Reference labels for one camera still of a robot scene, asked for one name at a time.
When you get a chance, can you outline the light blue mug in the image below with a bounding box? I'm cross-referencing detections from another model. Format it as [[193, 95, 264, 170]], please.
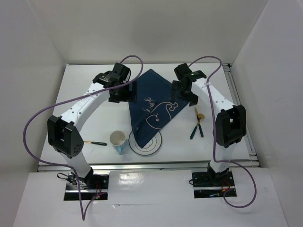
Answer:
[[109, 131, 127, 155]]

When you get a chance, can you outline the blue whale placemat cloth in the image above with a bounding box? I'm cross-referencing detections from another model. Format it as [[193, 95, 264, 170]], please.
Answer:
[[129, 69, 188, 148]]

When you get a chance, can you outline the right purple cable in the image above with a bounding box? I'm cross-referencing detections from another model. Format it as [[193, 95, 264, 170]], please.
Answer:
[[188, 56, 257, 209]]

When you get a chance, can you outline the gold fork dark handle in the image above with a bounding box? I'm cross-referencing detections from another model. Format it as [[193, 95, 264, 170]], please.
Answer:
[[84, 141, 107, 146]]

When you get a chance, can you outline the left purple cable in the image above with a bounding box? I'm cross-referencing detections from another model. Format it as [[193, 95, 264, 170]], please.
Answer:
[[23, 55, 144, 221]]

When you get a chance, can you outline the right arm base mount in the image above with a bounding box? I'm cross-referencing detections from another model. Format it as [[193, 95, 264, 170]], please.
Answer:
[[188, 171, 237, 199]]

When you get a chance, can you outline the aluminium table frame rail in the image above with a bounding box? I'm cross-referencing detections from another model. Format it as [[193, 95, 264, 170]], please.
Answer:
[[40, 63, 249, 176]]

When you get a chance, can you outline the purple cable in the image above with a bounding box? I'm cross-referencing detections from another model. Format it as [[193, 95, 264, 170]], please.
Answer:
[[188, 56, 257, 209], [23, 55, 144, 221]]

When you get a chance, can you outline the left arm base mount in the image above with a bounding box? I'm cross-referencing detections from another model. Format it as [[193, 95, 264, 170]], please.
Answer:
[[57, 172, 109, 201]]

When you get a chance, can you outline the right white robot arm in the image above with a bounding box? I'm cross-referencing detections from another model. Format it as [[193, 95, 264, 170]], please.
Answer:
[[170, 63, 247, 185]]

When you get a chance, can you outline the white plate blue rim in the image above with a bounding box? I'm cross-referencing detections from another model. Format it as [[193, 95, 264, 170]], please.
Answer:
[[128, 132, 162, 157]]

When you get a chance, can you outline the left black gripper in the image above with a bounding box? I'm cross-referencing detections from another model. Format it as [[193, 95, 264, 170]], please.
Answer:
[[108, 80, 137, 103]]

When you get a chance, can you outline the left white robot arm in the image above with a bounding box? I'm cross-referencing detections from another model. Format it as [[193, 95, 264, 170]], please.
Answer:
[[47, 63, 137, 189]]

